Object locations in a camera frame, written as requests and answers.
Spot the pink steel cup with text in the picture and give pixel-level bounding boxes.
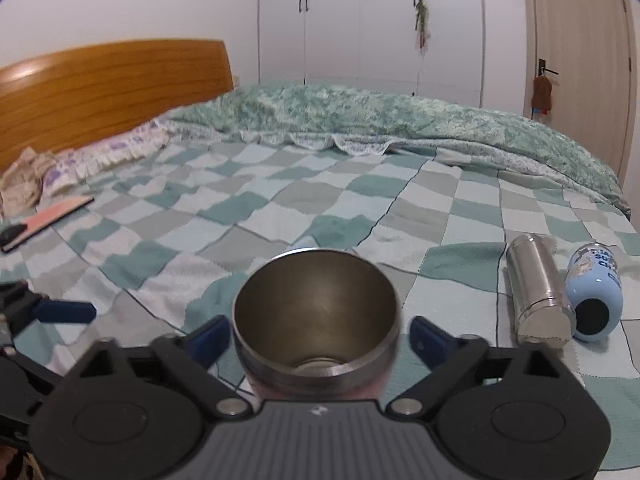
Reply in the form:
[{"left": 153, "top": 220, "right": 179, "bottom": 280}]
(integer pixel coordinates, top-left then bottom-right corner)
[{"left": 231, "top": 248, "right": 401, "bottom": 401}]

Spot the light blue cup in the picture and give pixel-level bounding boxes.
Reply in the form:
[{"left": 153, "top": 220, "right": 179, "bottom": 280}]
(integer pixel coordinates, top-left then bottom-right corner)
[{"left": 565, "top": 242, "right": 624, "bottom": 342}]

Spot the pink book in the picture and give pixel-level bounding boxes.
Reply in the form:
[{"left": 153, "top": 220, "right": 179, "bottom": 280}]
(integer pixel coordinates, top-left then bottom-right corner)
[{"left": 1, "top": 196, "right": 94, "bottom": 254}]

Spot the stainless steel bottle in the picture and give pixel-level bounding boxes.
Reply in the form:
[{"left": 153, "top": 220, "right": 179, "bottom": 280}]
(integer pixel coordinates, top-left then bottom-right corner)
[{"left": 506, "top": 234, "right": 576, "bottom": 350}]

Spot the checkered green bed blanket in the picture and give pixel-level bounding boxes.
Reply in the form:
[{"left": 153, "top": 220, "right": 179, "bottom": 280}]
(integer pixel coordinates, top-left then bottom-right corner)
[{"left": 1, "top": 143, "right": 639, "bottom": 479}]

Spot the beige patterned pillow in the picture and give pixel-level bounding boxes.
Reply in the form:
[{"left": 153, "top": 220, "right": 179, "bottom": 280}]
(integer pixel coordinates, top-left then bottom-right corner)
[{"left": 1, "top": 148, "right": 56, "bottom": 218}]

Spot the purple floral pillow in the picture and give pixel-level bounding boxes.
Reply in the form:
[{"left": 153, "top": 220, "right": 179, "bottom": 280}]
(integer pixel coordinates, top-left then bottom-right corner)
[{"left": 42, "top": 120, "right": 170, "bottom": 197}]

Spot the wooden headboard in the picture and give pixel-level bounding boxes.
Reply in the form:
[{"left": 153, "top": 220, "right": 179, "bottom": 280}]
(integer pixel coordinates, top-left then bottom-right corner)
[{"left": 1, "top": 39, "right": 233, "bottom": 168}]

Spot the green floral duvet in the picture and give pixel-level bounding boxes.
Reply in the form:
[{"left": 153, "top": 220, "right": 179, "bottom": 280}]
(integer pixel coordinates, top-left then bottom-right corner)
[{"left": 162, "top": 84, "right": 631, "bottom": 216}]

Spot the hanging dried flower ornament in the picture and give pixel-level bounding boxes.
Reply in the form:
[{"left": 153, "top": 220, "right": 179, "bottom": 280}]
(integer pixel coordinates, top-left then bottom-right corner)
[{"left": 413, "top": 0, "right": 430, "bottom": 53}]

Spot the white wardrobe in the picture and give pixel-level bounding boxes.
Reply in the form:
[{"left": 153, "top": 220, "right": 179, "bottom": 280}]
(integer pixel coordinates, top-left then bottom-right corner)
[{"left": 258, "top": 0, "right": 484, "bottom": 106}]

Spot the beige wooden door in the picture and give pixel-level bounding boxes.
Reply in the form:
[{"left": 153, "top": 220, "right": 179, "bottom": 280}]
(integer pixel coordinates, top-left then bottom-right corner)
[{"left": 525, "top": 0, "right": 637, "bottom": 179}]

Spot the brown plush on door handle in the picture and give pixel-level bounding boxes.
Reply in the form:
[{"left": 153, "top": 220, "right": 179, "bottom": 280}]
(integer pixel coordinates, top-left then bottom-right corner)
[{"left": 530, "top": 75, "right": 552, "bottom": 115}]

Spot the black door handle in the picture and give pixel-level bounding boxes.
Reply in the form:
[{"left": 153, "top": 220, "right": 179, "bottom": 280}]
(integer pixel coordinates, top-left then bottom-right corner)
[{"left": 537, "top": 58, "right": 559, "bottom": 77}]

